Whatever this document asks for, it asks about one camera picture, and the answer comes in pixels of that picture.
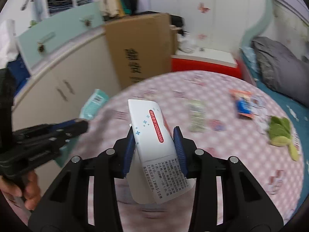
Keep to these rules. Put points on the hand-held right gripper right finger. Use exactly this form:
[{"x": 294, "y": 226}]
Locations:
[{"x": 179, "y": 149}]

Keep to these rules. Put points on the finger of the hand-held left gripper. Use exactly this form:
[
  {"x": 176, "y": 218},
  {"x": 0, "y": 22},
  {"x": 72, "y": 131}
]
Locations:
[
  {"x": 60, "y": 125},
  {"x": 55, "y": 141}
]

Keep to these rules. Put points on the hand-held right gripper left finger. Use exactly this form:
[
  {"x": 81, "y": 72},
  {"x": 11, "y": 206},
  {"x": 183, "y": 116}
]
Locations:
[{"x": 128, "y": 154}]

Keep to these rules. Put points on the white medicine box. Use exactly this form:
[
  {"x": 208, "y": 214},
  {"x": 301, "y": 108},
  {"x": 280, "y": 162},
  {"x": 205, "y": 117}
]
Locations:
[{"x": 152, "y": 135}]

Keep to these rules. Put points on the teal tissue packet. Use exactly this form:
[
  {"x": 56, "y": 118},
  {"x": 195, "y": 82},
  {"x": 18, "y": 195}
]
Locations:
[{"x": 95, "y": 102}]

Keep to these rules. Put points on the person's left hand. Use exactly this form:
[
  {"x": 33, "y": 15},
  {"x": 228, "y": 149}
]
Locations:
[{"x": 31, "y": 188}]

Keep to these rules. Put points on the striped pale packet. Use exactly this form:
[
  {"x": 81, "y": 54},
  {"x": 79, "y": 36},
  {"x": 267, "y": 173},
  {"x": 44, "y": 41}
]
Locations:
[{"x": 197, "y": 116}]

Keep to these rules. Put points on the white cabinet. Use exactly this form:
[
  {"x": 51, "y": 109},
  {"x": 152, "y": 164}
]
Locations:
[{"x": 60, "y": 77}]

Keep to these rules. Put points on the pink printed cloth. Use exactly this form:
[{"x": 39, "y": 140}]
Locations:
[{"x": 229, "y": 174}]

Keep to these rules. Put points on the blue bag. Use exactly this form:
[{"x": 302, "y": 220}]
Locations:
[{"x": 20, "y": 72}]

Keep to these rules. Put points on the red blue snack packet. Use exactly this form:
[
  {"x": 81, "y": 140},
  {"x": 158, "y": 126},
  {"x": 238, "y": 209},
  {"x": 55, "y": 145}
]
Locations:
[{"x": 242, "y": 104}]

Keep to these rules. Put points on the red box with white lid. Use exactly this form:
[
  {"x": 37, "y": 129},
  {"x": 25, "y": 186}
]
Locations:
[{"x": 205, "y": 61}]

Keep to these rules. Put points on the teal drawer front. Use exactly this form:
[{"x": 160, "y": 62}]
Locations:
[{"x": 60, "y": 31}]

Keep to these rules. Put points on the large white bag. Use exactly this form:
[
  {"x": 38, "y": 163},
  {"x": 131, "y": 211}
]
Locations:
[{"x": 7, "y": 41}]

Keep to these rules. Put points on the brown cardboard box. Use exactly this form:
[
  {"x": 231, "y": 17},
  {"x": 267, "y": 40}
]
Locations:
[{"x": 140, "y": 53}]

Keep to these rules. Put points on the green leaf vegetable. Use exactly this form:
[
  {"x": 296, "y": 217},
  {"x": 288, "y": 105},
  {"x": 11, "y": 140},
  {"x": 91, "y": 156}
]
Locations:
[{"x": 281, "y": 130}]

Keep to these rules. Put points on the small white plastic bag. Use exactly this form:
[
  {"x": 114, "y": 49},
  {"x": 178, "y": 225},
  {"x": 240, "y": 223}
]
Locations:
[{"x": 187, "y": 45}]

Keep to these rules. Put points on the folded jeans stack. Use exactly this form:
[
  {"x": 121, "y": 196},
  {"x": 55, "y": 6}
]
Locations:
[{"x": 59, "y": 2}]

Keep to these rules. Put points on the black item on red box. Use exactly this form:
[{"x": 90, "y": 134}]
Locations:
[{"x": 177, "y": 25}]

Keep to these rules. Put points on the grey pillow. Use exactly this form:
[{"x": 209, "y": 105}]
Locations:
[{"x": 280, "y": 65}]

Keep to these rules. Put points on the pink butterfly wall sticker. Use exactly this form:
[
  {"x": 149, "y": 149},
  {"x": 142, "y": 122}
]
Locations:
[{"x": 202, "y": 36}]

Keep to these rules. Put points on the red butterfly wall sticker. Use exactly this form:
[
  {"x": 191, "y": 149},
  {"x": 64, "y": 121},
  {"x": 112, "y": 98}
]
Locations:
[{"x": 204, "y": 7}]

